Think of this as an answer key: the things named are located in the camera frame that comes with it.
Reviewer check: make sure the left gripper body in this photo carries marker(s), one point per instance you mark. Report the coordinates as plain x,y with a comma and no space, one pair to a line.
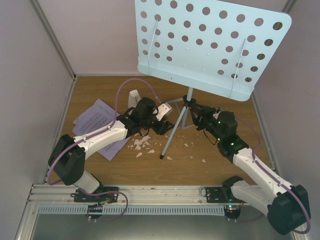
156,129

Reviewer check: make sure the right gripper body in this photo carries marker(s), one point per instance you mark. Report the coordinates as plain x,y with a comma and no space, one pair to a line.
208,122

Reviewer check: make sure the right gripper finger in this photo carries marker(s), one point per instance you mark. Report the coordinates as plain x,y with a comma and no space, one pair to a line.
198,107
195,113

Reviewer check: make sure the white metronome body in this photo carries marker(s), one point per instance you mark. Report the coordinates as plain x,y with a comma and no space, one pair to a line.
133,98

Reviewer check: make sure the sheet music paper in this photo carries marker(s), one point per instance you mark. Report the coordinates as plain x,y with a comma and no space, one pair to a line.
95,117
109,151

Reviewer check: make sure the light blue music stand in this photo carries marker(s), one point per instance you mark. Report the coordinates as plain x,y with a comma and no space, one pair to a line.
214,46

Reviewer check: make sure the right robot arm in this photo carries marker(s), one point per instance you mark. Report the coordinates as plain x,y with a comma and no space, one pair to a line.
286,206

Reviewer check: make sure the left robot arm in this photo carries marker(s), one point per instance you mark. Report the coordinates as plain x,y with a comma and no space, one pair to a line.
68,157

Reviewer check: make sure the white debris pile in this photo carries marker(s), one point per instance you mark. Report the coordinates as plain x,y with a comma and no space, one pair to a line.
139,143

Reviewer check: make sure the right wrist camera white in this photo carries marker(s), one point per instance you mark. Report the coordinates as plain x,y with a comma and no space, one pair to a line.
217,112

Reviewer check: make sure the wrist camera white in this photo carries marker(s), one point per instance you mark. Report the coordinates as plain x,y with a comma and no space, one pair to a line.
217,112
162,110

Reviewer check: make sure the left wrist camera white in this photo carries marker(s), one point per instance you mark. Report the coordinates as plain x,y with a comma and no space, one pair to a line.
162,110

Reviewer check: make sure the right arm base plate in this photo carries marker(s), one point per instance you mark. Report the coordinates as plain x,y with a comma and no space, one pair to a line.
214,195

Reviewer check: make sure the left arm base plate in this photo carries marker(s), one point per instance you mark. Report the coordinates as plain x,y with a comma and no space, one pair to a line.
80,197

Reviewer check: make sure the aluminium front rail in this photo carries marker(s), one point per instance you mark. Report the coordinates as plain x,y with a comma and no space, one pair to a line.
153,195

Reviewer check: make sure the right aluminium frame post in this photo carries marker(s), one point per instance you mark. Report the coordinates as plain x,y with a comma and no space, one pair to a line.
289,6

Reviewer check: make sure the aluminium frame post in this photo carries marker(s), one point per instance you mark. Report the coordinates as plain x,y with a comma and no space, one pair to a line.
289,6
53,38

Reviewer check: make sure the slotted cable duct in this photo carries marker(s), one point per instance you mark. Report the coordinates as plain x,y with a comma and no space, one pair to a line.
181,210

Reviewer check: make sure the left aluminium frame post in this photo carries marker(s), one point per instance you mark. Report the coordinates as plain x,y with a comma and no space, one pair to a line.
53,38

